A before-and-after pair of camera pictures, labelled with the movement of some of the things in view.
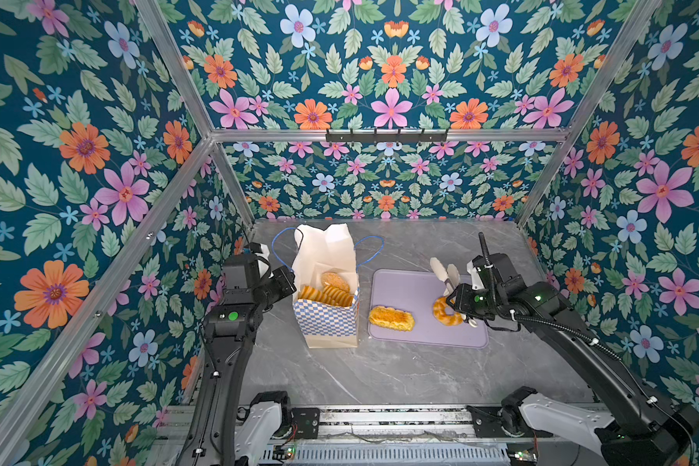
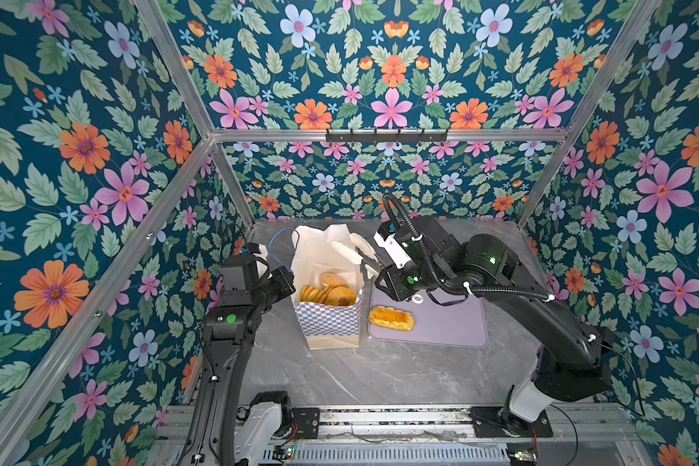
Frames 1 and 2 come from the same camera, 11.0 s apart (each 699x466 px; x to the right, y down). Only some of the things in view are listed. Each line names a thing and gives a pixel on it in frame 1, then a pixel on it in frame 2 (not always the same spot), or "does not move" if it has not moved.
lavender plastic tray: x=418 y=290 does not move
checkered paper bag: x=326 y=298 does not move
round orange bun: x=335 y=281 does not move
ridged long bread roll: x=329 y=294 does not move
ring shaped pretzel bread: x=439 y=311 → x=340 y=296
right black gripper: x=459 y=300 → x=390 y=282
